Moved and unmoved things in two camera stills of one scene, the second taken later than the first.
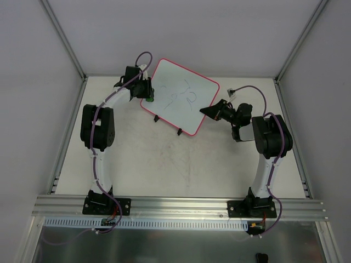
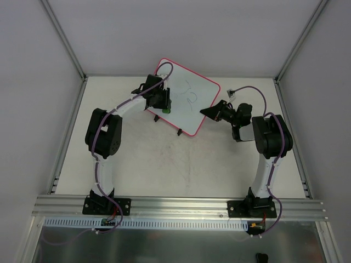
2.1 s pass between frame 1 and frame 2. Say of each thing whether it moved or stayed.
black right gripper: moved
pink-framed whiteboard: stayed
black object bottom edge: stayed
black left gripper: stayed
